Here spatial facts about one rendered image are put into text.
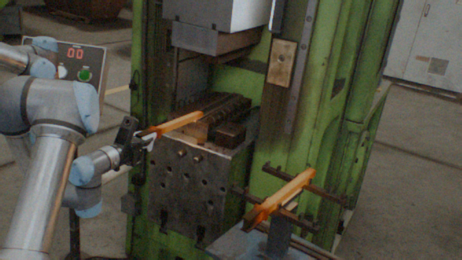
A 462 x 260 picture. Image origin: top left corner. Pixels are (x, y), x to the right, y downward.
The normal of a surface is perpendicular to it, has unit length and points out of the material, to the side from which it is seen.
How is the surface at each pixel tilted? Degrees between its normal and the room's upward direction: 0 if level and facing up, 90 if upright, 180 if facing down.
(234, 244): 0
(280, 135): 90
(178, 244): 90
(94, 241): 0
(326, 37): 90
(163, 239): 90
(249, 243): 0
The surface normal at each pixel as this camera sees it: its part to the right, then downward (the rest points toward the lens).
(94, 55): 0.02, -0.11
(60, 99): 0.12, -0.33
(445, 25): -0.54, 0.29
